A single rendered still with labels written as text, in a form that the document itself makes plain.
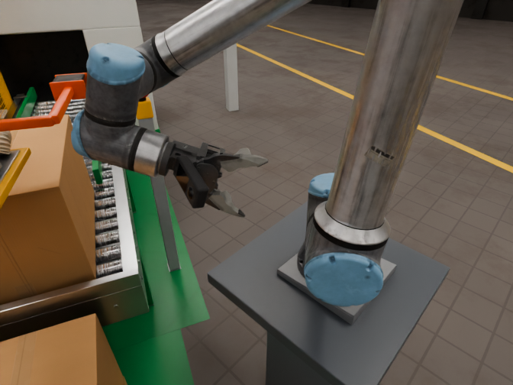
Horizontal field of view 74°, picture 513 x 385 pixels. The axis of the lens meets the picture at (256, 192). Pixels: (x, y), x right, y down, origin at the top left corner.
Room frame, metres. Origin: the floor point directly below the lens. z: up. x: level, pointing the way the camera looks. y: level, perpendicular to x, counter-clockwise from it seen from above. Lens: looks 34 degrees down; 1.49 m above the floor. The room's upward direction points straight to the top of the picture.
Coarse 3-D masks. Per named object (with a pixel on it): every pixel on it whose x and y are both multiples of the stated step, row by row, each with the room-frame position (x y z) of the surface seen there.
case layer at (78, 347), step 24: (24, 336) 0.60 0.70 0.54; (48, 336) 0.60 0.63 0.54; (72, 336) 0.60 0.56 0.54; (96, 336) 0.60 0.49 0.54; (0, 360) 0.52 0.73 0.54; (24, 360) 0.52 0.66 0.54; (48, 360) 0.52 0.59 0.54; (72, 360) 0.52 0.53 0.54; (96, 360) 0.53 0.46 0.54; (0, 384) 0.46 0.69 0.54; (24, 384) 0.46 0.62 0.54; (48, 384) 0.46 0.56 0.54; (72, 384) 0.46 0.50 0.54; (96, 384) 0.46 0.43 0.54; (120, 384) 0.61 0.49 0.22
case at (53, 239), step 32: (32, 128) 1.22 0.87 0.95; (64, 128) 1.22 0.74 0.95; (32, 160) 0.96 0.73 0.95; (64, 160) 0.99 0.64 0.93; (32, 192) 0.79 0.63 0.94; (64, 192) 0.84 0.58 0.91; (0, 224) 0.75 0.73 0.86; (32, 224) 0.77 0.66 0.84; (64, 224) 0.80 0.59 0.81; (0, 256) 0.73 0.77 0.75; (32, 256) 0.76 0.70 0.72; (64, 256) 0.79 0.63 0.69; (0, 288) 0.71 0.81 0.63; (32, 288) 0.74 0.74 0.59
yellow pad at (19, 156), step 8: (16, 152) 0.76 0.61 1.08; (24, 152) 0.77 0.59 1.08; (0, 160) 0.72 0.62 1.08; (8, 160) 0.72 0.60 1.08; (16, 160) 0.73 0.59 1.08; (24, 160) 0.75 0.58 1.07; (8, 168) 0.69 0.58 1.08; (16, 168) 0.69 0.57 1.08; (0, 176) 0.65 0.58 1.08; (8, 176) 0.65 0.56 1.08; (16, 176) 0.67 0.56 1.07; (0, 184) 0.62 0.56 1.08; (8, 184) 0.63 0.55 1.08; (0, 192) 0.59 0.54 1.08; (8, 192) 0.61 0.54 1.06; (0, 200) 0.57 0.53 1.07; (0, 208) 0.56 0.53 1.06
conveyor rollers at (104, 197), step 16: (32, 112) 2.44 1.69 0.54; (48, 112) 2.42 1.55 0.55; (112, 176) 1.55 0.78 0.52; (96, 192) 1.36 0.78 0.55; (112, 192) 1.38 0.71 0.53; (96, 208) 1.27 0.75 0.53; (112, 208) 1.23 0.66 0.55; (96, 224) 1.12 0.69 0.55; (112, 224) 1.13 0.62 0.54; (96, 240) 1.03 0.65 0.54; (112, 240) 1.04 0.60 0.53; (96, 256) 0.94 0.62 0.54; (112, 256) 0.95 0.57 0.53; (96, 272) 0.86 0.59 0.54; (112, 272) 0.87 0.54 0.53
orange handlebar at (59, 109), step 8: (64, 88) 0.91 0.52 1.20; (72, 88) 0.92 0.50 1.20; (64, 96) 0.84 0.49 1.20; (72, 96) 0.89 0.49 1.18; (56, 104) 0.79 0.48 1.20; (64, 104) 0.80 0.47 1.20; (56, 112) 0.73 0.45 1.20; (64, 112) 0.78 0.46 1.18; (0, 120) 0.69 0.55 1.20; (8, 120) 0.69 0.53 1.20; (16, 120) 0.69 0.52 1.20; (24, 120) 0.69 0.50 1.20; (32, 120) 0.70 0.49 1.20; (40, 120) 0.70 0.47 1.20; (48, 120) 0.70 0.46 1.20; (56, 120) 0.72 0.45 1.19; (0, 128) 0.68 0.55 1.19; (8, 128) 0.68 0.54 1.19; (16, 128) 0.68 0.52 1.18; (24, 128) 0.69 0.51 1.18
